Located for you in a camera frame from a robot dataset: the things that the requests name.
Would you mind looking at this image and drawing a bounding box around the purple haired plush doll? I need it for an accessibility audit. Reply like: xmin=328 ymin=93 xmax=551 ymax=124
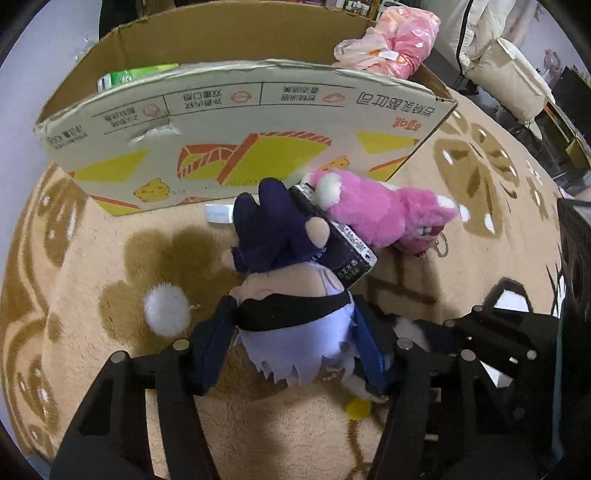
xmin=223 ymin=178 xmax=377 ymax=389

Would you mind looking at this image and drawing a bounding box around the pink plush pillow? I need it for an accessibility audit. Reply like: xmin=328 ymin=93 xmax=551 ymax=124
xmin=334 ymin=5 xmax=441 ymax=80

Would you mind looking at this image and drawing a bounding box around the green tissue pack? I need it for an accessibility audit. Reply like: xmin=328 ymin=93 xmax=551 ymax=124
xmin=97 ymin=63 xmax=178 ymax=92

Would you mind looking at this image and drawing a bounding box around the white fluffy plush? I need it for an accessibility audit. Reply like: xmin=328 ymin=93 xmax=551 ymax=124
xmin=143 ymin=283 xmax=191 ymax=338

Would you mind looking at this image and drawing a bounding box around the pink bear plush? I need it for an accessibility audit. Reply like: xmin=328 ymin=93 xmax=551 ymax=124
xmin=301 ymin=169 xmax=459 ymax=256

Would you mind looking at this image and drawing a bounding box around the small white eraser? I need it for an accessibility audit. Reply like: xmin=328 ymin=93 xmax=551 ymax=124
xmin=204 ymin=203 xmax=233 ymax=225

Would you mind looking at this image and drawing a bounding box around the open cardboard box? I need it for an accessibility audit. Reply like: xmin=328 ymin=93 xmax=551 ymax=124
xmin=34 ymin=1 xmax=457 ymax=216

